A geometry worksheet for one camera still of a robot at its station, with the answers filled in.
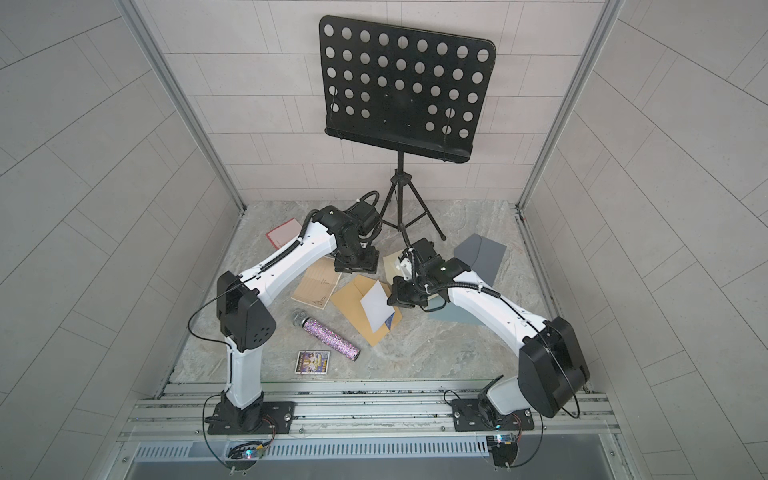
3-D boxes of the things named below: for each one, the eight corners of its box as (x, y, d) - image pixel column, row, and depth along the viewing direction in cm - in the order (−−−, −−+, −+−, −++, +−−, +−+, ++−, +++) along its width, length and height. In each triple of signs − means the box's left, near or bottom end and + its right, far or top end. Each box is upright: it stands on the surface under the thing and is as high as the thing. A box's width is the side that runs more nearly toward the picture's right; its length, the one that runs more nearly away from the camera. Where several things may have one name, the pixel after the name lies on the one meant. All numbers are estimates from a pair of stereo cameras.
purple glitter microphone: (291, 324, 88) (287, 319, 85) (300, 312, 90) (297, 307, 87) (354, 364, 81) (353, 360, 78) (363, 350, 83) (362, 345, 80)
